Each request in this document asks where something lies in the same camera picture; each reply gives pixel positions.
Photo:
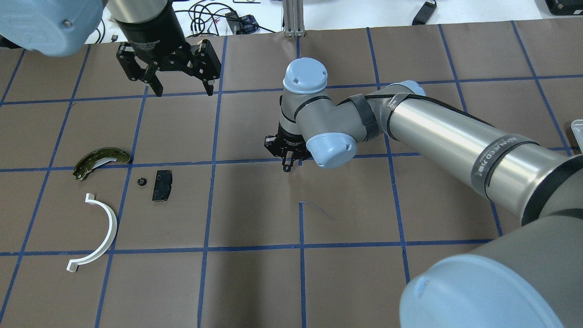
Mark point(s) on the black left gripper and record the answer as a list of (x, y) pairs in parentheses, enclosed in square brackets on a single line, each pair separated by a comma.
[(152, 40)]

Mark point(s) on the black brake pad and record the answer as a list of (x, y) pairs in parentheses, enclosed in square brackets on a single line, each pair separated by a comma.
[(162, 185)]

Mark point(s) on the black power adapter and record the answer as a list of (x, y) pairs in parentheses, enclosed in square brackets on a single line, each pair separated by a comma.
[(425, 13)]

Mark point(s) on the aluminium frame post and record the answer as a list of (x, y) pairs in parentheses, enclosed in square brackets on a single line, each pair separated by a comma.
[(293, 18)]

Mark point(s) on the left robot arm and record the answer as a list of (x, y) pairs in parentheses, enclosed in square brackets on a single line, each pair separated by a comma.
[(155, 38)]

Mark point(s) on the olive brake shoe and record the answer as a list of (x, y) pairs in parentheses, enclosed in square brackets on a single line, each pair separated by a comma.
[(99, 157)]

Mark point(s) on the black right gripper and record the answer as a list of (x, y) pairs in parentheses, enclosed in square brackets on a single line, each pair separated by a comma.
[(287, 142)]

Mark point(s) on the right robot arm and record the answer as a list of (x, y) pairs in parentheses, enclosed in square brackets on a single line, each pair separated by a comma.
[(528, 278)]

